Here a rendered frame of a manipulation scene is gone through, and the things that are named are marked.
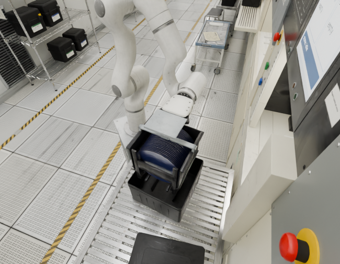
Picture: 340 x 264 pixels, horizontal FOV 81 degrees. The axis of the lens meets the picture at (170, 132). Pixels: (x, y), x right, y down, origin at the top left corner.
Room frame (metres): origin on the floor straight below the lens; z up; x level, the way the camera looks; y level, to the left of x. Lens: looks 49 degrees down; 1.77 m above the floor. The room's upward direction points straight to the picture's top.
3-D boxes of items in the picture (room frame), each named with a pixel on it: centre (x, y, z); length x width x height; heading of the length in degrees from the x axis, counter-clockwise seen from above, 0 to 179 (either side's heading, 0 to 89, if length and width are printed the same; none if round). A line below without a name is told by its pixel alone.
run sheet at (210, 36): (3.06, -0.62, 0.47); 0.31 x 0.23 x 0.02; 3
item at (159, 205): (0.49, 0.01, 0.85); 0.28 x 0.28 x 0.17; 63
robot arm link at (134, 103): (0.96, 0.20, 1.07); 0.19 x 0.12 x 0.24; 144
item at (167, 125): (0.49, 0.01, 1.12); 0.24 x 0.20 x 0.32; 64
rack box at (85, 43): (3.29, 1.54, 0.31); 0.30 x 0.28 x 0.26; 165
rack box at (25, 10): (2.65, 1.76, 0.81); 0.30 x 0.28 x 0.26; 158
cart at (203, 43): (3.22, -0.71, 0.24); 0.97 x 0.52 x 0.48; 164
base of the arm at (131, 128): (0.93, 0.22, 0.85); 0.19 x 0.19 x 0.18
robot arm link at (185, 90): (0.64, -0.06, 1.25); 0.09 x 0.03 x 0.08; 64
